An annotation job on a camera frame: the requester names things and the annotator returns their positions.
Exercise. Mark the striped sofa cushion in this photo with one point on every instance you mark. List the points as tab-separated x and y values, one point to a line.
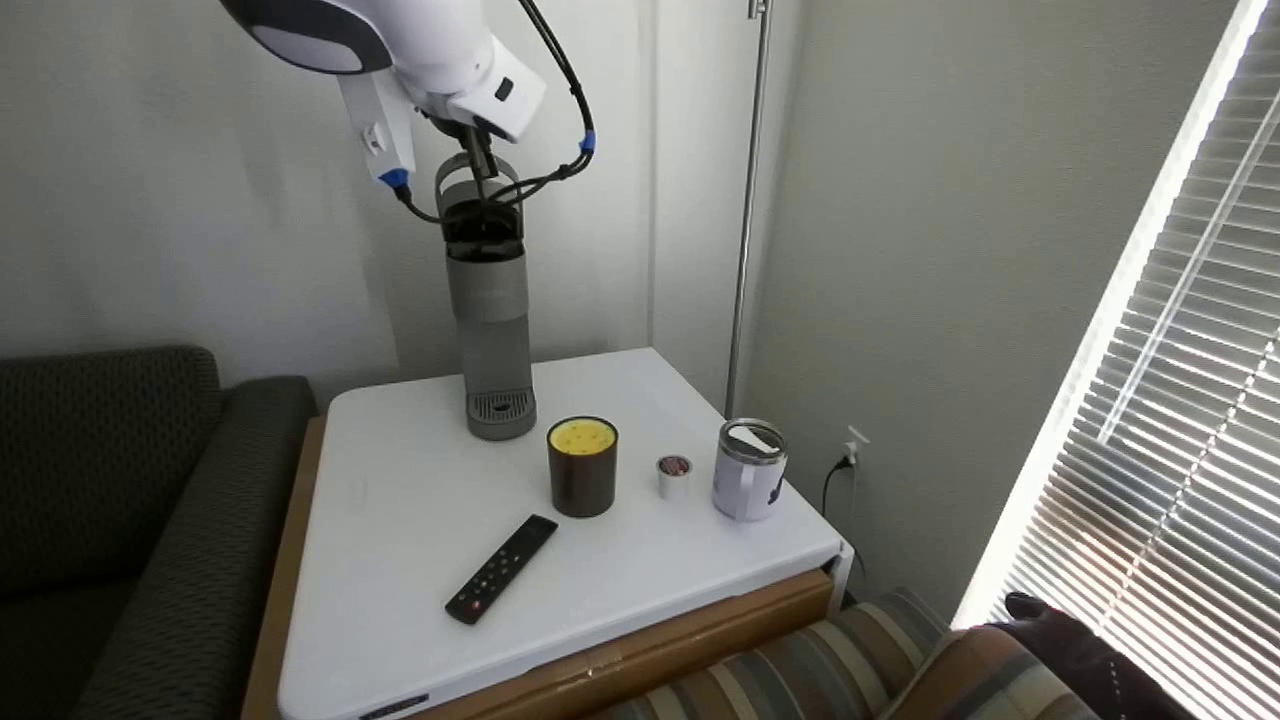
972	682

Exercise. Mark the black remote control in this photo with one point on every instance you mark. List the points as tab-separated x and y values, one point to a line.
502	571

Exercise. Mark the white wall outlet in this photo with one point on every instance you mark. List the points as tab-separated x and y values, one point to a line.
857	446

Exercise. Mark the dark candle jar yellow wax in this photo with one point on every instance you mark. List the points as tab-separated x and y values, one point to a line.
581	475

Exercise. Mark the dark brown cloth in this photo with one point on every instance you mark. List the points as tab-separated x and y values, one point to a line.
1094	666

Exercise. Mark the white window blinds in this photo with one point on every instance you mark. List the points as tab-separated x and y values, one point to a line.
1172	442

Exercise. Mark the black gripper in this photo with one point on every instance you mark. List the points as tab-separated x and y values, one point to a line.
461	124

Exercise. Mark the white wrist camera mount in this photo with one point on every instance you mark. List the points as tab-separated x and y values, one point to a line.
377	124

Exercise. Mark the dark grey sofa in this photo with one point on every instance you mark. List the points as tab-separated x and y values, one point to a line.
120	533

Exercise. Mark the striped sofa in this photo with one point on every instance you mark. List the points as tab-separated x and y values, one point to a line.
774	675

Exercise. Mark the small coffee pod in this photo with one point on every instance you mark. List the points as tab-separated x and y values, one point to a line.
674	478

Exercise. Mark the thin metal pole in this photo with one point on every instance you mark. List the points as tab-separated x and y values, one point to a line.
745	200

